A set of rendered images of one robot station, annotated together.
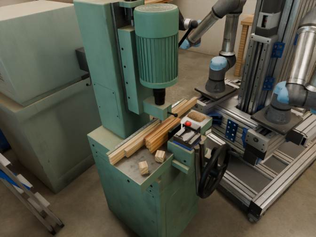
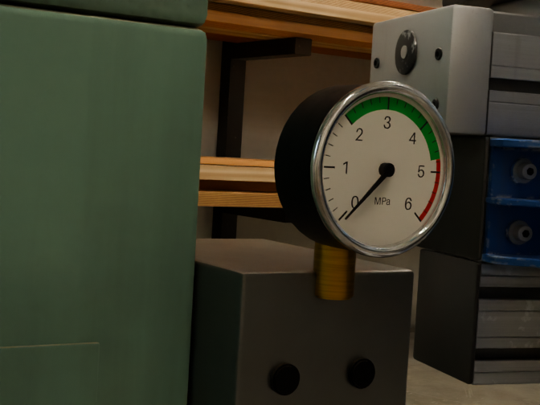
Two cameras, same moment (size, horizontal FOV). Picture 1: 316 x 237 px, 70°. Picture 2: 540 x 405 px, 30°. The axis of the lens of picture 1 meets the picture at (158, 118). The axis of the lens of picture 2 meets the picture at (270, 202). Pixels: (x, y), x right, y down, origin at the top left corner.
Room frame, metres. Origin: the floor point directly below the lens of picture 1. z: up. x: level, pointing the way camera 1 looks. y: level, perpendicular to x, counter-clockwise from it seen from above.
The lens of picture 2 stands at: (0.64, -0.42, 0.66)
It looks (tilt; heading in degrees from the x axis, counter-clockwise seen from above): 3 degrees down; 17
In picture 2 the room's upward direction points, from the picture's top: 3 degrees clockwise
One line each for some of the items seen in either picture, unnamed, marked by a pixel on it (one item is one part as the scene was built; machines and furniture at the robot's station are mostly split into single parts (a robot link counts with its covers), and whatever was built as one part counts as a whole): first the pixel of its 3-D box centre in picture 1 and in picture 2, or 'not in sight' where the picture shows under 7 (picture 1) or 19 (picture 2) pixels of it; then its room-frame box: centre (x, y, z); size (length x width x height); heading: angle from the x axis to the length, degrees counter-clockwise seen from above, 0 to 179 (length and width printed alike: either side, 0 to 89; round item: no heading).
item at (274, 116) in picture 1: (279, 110); not in sight; (1.12, -0.74, 0.87); 0.15 x 0.15 x 0.10
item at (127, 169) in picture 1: (173, 145); not in sight; (0.85, -0.07, 0.87); 0.61 x 0.30 x 0.06; 138
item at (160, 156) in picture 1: (160, 156); not in sight; (0.74, 0.00, 0.92); 0.04 x 0.04 x 0.03; 73
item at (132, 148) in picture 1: (165, 122); not in sight; (0.98, -0.04, 0.92); 0.60 x 0.02 x 0.04; 138
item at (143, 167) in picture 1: (143, 167); not in sight; (0.67, 0.07, 0.92); 0.04 x 0.03 x 0.04; 15
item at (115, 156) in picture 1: (154, 127); not in sight; (0.94, 0.02, 0.93); 0.60 x 0.02 x 0.05; 138
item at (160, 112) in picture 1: (157, 108); not in sight; (0.96, 0.00, 1.03); 0.14 x 0.07 x 0.09; 48
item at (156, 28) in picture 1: (157, 47); not in sight; (0.95, -0.01, 1.35); 0.18 x 0.18 x 0.31
